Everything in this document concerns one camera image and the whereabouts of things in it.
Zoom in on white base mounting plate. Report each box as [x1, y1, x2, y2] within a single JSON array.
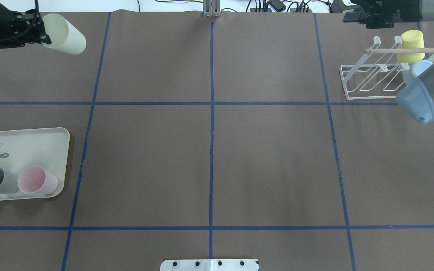
[[160, 259, 260, 271]]

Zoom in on light blue plastic cup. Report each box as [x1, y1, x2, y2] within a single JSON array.
[[402, 60, 433, 86]]

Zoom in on pink plastic cup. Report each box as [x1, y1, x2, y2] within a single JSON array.
[[17, 165, 58, 195]]

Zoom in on yellow plastic cup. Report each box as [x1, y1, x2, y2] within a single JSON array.
[[397, 30, 425, 64]]

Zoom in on pale cream plastic cup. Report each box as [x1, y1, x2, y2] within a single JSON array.
[[43, 14, 87, 55]]

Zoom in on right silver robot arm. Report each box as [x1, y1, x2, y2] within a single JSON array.
[[343, 0, 434, 125]]

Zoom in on white wire cup rack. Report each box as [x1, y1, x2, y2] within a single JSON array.
[[339, 36, 434, 100]]

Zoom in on pale green plastic tray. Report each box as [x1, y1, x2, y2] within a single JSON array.
[[0, 127, 70, 201]]

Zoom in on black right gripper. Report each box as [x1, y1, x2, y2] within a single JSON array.
[[342, 0, 421, 29]]

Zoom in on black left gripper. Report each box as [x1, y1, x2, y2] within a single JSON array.
[[0, 0, 52, 49]]

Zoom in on aluminium frame post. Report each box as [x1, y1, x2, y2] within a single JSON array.
[[202, 0, 222, 17]]

